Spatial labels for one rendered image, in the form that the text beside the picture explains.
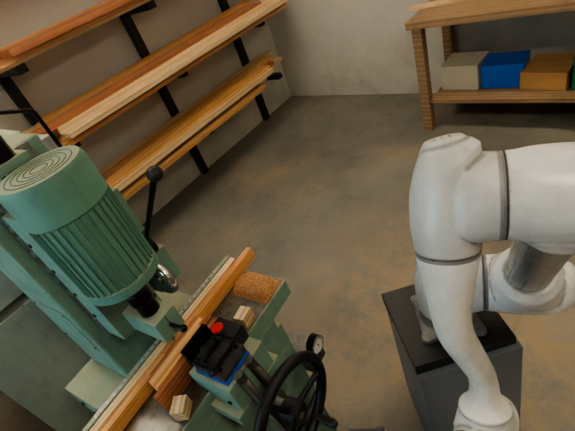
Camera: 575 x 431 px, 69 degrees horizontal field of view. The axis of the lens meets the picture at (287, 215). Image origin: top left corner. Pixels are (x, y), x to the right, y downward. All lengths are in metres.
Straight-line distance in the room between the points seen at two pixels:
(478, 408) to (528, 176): 0.54
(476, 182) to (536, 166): 0.07
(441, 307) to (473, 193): 0.20
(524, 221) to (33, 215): 0.80
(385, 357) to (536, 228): 1.52
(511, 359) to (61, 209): 1.21
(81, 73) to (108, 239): 2.67
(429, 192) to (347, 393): 1.50
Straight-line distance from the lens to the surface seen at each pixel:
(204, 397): 1.11
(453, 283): 0.69
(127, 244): 0.94
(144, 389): 1.18
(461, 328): 0.75
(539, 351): 2.10
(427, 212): 0.64
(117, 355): 1.34
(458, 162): 0.63
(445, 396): 1.45
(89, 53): 3.55
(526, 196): 0.62
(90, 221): 0.89
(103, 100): 3.04
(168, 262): 1.32
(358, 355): 2.11
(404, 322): 1.39
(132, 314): 1.16
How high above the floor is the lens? 1.75
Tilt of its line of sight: 35 degrees down
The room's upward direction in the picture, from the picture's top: 22 degrees counter-clockwise
